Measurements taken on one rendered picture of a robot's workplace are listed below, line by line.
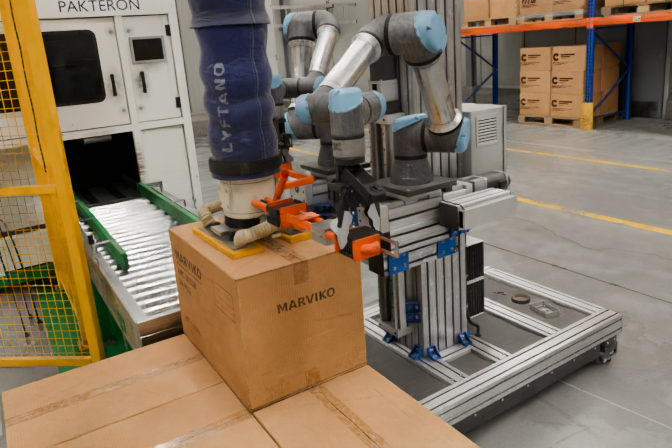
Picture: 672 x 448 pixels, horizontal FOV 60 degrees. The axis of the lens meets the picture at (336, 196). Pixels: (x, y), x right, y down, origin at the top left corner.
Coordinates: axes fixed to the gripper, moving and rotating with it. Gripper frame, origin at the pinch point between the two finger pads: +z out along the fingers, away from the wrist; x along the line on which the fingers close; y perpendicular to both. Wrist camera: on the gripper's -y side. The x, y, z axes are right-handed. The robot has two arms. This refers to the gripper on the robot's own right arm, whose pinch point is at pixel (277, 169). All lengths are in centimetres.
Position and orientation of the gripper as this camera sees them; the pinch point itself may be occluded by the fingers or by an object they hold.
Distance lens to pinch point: 223.3
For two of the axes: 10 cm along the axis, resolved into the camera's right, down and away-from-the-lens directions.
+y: 5.5, 1.7, -8.2
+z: 0.7, 9.7, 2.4
